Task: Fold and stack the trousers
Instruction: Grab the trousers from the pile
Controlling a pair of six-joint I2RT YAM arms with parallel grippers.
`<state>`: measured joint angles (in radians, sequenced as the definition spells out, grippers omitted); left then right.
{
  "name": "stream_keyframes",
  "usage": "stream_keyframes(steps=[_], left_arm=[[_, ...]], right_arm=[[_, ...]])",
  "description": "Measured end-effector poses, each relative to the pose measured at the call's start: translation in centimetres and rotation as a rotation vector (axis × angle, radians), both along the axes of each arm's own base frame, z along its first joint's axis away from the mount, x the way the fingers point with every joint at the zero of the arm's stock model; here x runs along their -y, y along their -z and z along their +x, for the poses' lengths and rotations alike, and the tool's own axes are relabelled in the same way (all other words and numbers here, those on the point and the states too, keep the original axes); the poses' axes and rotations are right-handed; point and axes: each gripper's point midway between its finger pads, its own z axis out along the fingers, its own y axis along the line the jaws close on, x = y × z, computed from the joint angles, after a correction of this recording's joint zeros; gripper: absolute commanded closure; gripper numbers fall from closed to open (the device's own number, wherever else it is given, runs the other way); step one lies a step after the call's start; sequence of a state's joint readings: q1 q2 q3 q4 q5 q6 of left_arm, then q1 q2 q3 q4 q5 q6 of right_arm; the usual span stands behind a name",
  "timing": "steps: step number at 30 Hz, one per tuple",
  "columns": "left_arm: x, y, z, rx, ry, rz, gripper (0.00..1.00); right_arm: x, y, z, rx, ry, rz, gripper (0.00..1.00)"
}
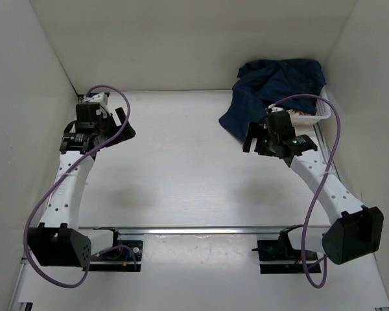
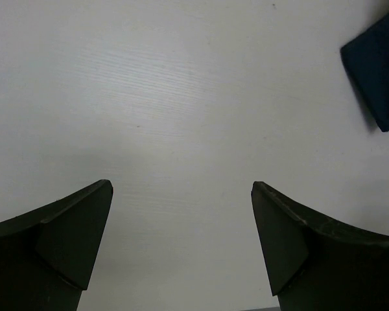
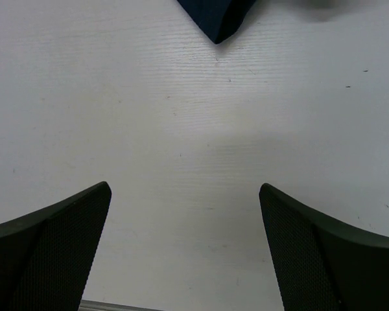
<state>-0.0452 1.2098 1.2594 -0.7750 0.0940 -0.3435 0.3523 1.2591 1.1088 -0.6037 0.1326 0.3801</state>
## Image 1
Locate dark blue denim trousers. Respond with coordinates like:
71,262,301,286
218,59,327,141

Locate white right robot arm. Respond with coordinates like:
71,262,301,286
242,122,384,265

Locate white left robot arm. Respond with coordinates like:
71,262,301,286
27,104,136,268

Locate beige trousers in basket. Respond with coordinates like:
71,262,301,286
287,109,314,117

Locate white plastic mesh basket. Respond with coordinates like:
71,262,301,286
290,99,332,126

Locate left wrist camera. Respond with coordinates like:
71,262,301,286
75,93,110,122

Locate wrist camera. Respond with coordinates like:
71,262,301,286
266,111,295,135
75,93,110,122

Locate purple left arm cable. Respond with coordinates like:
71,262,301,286
25,85,137,289

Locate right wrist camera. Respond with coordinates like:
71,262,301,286
266,111,295,135

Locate aluminium front rail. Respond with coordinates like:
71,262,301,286
74,225,331,236

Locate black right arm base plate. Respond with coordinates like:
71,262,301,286
252,240,304,275

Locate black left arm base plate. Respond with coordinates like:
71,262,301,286
89,240,143,273

